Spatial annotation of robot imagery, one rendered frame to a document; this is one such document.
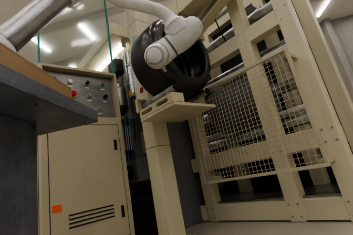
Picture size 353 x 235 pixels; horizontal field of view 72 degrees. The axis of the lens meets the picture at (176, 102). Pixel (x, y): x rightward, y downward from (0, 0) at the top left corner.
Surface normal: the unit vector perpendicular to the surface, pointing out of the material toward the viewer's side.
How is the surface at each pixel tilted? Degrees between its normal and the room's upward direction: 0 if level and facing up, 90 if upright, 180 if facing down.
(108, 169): 90
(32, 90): 90
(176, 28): 101
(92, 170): 90
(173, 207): 90
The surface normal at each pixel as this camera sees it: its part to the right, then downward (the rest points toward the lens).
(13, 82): 0.97, -0.22
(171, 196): 0.63, -0.34
